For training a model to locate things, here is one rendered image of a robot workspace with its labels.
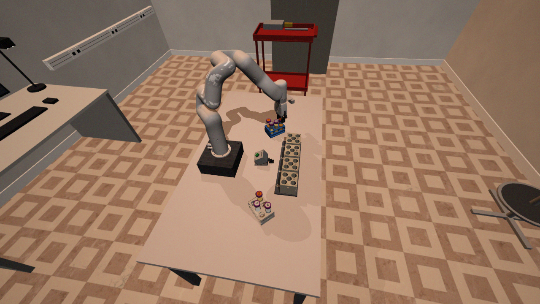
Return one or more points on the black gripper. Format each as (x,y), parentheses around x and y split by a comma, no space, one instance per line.
(281,110)

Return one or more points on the beige bucket adapter with holes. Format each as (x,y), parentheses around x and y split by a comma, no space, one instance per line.
(293,139)
(290,164)
(292,151)
(288,182)

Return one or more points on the blue tube rack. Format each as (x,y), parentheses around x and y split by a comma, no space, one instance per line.
(267,130)

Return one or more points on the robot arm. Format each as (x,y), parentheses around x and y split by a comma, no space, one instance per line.
(224,64)

